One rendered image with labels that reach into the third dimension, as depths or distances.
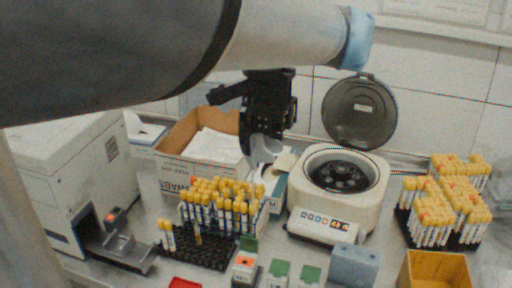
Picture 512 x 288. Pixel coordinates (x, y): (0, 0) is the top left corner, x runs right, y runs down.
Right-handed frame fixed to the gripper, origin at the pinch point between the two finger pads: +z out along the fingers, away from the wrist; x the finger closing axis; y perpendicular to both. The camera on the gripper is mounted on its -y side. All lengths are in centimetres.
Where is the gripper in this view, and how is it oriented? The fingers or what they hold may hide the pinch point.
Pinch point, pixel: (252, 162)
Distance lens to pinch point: 71.9
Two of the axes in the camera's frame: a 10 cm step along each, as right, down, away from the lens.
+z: 0.0, 8.5, 5.3
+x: 4.3, -4.8, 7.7
